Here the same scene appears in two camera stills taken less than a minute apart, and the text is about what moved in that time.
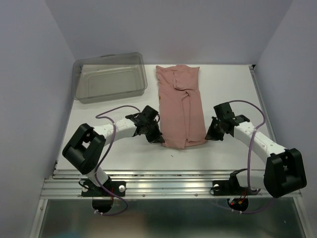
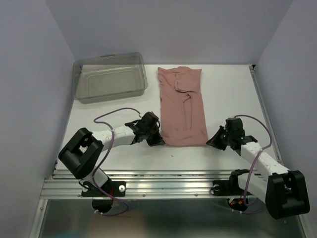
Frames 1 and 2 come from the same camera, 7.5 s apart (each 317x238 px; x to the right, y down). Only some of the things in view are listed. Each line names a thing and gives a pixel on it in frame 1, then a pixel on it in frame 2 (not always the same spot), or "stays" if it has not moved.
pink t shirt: (182, 113) stays
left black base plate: (88, 189) stays
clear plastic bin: (109, 77) stays
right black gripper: (211, 134) → (213, 141)
